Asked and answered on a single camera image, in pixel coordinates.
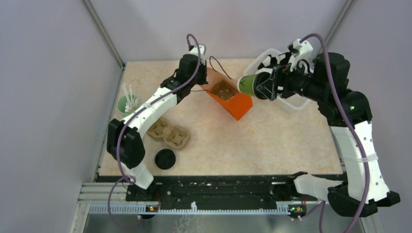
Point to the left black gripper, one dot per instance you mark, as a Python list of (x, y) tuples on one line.
[(203, 68)]

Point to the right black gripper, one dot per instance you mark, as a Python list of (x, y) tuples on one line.
[(282, 76)]

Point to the green paper coffee cup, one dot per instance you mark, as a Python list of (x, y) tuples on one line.
[(246, 85)]

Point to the single brown cup carrier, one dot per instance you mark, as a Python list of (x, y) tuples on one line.
[(224, 90)]

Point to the orange paper bag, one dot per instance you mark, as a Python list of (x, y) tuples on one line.
[(238, 105)]

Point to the stack of black cup lids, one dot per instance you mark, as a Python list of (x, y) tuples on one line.
[(165, 159)]

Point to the black cup lid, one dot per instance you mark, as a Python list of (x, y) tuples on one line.
[(263, 79)]

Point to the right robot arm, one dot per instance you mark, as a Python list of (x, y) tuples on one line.
[(324, 81)]

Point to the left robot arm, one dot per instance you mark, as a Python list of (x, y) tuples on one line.
[(124, 137)]

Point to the black and white striped cloth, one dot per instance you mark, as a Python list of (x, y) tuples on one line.
[(269, 62)]

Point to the white plastic basket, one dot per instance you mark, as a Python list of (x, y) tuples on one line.
[(291, 104)]

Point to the green cup with white stirrers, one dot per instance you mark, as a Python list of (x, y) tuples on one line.
[(128, 102)]

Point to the brown cardboard cup carrier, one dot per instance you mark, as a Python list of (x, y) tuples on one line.
[(174, 136)]

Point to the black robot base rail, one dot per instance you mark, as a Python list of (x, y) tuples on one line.
[(252, 192)]

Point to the white cable duct strip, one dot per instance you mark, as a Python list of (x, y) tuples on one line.
[(144, 209)]

